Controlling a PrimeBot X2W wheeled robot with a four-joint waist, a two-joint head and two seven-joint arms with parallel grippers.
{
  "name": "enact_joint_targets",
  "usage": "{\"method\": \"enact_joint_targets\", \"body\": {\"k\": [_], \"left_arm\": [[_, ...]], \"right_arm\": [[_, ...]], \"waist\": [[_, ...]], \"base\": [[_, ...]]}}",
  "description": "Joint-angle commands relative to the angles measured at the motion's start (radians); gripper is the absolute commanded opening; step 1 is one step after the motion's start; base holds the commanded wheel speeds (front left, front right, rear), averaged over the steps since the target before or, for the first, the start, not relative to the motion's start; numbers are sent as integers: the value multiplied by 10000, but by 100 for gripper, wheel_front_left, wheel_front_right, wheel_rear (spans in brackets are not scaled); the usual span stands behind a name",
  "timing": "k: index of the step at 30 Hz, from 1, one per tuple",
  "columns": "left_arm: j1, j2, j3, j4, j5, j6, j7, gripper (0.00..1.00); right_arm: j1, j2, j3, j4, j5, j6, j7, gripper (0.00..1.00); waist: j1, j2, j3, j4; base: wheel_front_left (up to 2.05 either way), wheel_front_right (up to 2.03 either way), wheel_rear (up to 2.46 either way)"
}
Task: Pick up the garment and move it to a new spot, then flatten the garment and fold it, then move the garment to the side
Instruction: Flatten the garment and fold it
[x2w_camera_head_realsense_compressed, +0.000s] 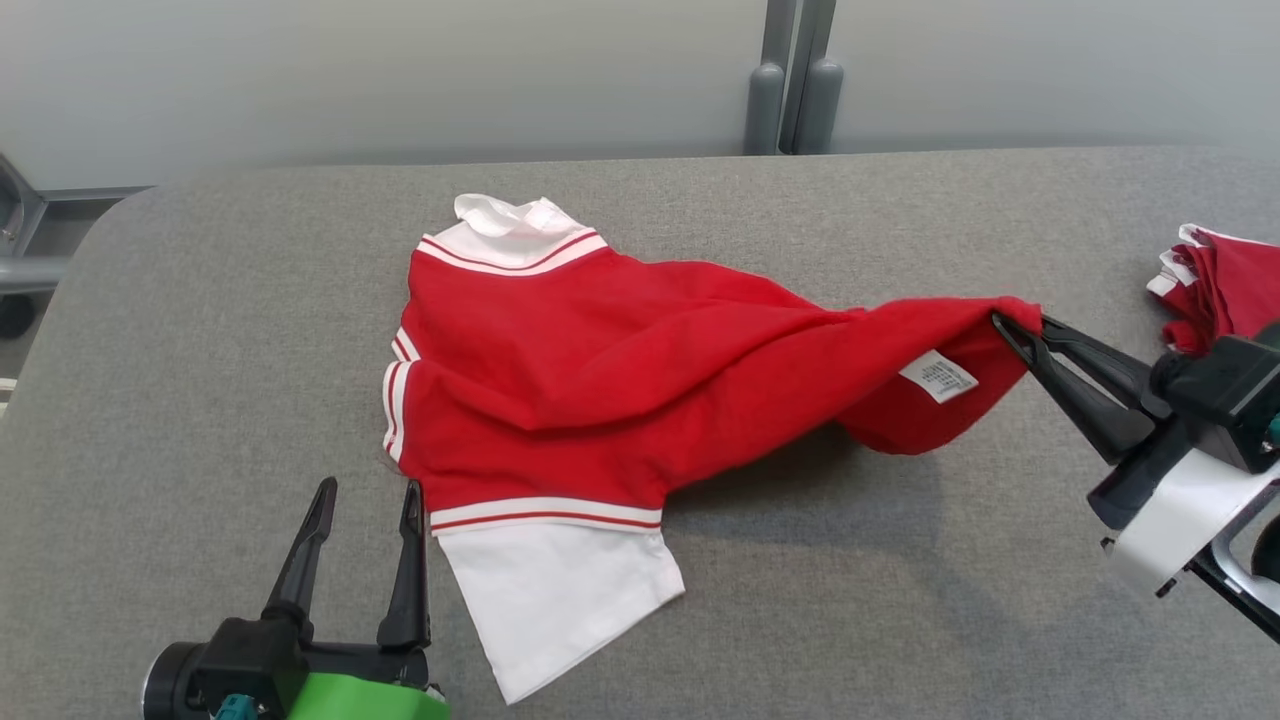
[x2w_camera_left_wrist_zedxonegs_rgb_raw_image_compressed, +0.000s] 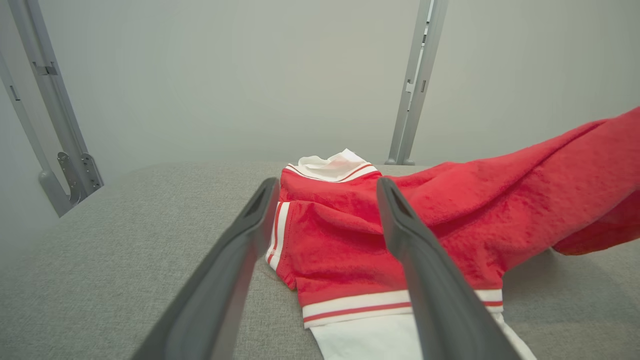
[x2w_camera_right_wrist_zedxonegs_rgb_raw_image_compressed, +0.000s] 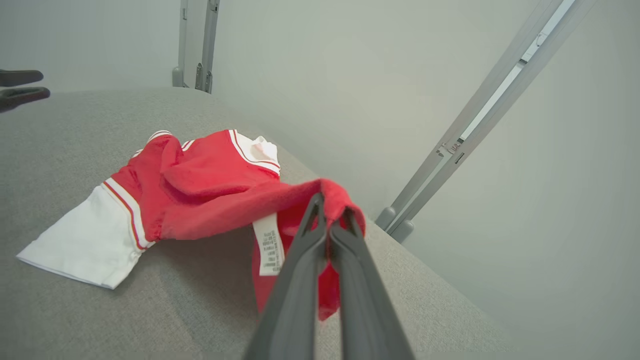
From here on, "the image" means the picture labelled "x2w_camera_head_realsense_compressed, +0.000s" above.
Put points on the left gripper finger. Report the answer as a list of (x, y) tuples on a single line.
[(300, 560), (410, 580)]

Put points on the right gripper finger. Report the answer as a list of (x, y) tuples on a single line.
[(1090, 410), (1110, 360)]

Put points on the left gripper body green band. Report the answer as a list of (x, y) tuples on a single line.
[(370, 700)]

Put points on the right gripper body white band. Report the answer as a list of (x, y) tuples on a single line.
[(1170, 520)]

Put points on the red shorts white side stripe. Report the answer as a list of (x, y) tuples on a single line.
[(1240, 290)]

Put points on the red white striped shirt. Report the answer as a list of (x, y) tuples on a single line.
[(600, 370)]

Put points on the grey fabric sofa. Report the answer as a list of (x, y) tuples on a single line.
[(800, 600)]

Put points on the grey wheeled metal stand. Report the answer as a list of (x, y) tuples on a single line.
[(30, 270)]

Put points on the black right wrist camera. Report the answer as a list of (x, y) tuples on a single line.
[(1220, 390)]

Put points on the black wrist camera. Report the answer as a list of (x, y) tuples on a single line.
[(1220, 390), (240, 660)]

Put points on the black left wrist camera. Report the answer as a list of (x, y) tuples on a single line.
[(240, 660)]

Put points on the grey partition post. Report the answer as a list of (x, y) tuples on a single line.
[(800, 90)]

